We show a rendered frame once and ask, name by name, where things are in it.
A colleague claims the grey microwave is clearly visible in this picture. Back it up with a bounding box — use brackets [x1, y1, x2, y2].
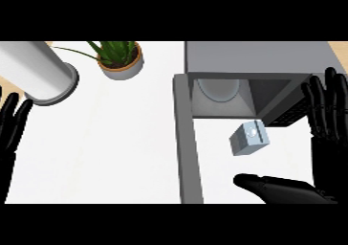
[184, 41, 348, 128]

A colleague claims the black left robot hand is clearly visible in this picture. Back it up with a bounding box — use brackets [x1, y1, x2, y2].
[0, 84, 36, 205]

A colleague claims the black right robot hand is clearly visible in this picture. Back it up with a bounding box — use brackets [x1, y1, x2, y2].
[233, 66, 348, 205]

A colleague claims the pale blue milk carton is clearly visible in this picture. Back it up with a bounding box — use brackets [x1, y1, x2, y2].
[228, 120, 271, 157]

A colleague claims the grey microwave door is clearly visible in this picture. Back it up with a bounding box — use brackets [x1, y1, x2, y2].
[172, 73, 206, 205]

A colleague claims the green potted plant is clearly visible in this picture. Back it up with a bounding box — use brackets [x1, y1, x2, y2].
[51, 41, 145, 81]

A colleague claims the white paper towel roll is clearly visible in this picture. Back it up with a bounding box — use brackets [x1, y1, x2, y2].
[0, 41, 80, 107]

